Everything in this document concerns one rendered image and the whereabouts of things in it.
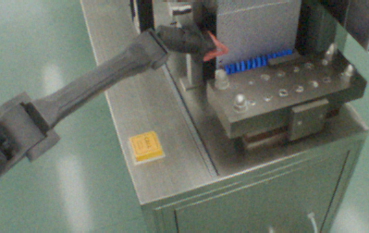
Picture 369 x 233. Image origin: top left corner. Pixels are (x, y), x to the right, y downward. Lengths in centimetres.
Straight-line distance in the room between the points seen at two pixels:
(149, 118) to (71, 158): 119
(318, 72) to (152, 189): 53
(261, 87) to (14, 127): 64
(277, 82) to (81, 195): 135
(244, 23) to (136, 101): 40
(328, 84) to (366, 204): 114
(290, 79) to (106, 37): 69
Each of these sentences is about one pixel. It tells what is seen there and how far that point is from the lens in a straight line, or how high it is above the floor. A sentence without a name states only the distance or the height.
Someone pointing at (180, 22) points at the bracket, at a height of 114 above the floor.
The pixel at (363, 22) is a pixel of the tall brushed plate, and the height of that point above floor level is 121.
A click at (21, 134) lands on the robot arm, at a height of 128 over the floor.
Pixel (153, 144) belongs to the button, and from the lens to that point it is 118.
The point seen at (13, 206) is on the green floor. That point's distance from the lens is 235.
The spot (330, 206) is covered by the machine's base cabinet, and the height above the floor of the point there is 52.
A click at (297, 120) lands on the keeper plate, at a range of 116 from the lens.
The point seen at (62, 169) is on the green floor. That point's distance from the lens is 239.
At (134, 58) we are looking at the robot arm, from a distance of 98.
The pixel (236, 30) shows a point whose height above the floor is 114.
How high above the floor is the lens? 183
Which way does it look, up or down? 44 degrees down
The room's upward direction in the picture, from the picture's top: 3 degrees clockwise
